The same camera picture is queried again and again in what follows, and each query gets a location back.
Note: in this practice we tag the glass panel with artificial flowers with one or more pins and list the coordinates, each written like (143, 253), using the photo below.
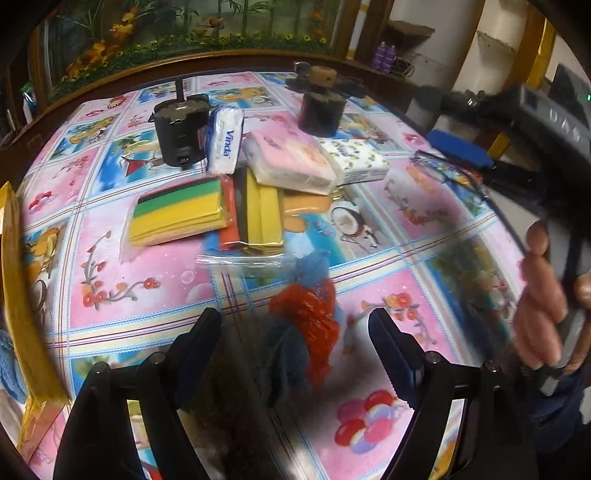
(184, 27)

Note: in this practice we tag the black cylinder with wooden knob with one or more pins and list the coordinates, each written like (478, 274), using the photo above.
(321, 115)

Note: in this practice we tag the printed cartoon tablecloth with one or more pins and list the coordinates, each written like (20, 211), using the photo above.
(138, 286)

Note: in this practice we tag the green and yellow sponge pack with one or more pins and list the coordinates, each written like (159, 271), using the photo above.
(175, 212)

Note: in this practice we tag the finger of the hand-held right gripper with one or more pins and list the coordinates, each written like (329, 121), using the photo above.
(461, 101)
(457, 145)

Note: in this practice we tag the black cylinder with rod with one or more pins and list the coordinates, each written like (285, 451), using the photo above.
(180, 134)

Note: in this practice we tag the purple bottle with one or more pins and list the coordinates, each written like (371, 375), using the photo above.
(381, 56)
(392, 58)

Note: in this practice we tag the lemon print tissue pack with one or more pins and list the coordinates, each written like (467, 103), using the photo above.
(360, 161)

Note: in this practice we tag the zip bag of coloured sponges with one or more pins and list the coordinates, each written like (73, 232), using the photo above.
(251, 212)

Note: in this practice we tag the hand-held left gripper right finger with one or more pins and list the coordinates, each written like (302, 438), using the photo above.
(392, 355)

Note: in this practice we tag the pink tissue pack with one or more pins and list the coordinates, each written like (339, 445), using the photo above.
(291, 159)

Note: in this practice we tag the person's right hand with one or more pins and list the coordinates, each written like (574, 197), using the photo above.
(538, 314)

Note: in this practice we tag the person's right forearm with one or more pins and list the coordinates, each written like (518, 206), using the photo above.
(554, 415)

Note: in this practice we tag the blue and white tissue pack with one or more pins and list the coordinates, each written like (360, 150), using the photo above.
(226, 138)

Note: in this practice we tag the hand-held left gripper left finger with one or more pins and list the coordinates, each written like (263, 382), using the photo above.
(203, 350)

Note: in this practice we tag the yellow cardboard box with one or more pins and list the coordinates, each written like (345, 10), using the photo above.
(23, 300)

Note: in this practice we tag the red and blue mesh scrubber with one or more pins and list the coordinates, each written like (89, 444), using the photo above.
(309, 318)

